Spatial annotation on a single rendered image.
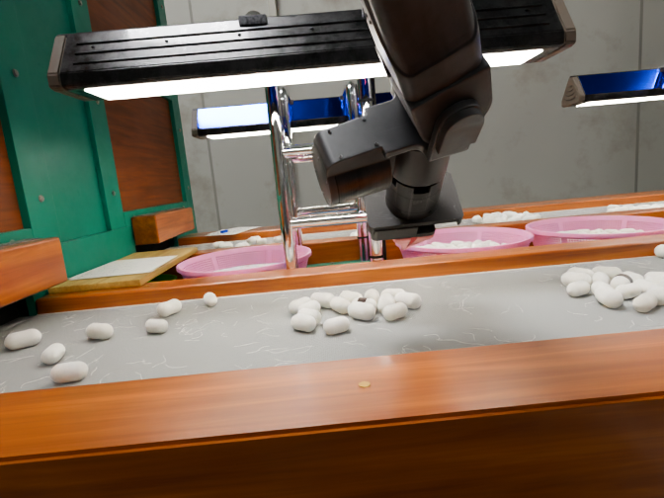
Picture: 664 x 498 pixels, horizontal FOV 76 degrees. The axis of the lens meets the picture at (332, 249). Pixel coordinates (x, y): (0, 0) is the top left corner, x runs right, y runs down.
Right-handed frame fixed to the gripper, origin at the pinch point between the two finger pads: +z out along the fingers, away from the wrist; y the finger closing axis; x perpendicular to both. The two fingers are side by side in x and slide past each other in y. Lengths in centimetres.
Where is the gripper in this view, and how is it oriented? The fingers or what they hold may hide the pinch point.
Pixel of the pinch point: (403, 241)
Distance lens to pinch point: 54.8
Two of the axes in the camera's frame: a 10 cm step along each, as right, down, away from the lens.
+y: -9.9, 1.1, 0.0
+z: 0.6, 5.0, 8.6
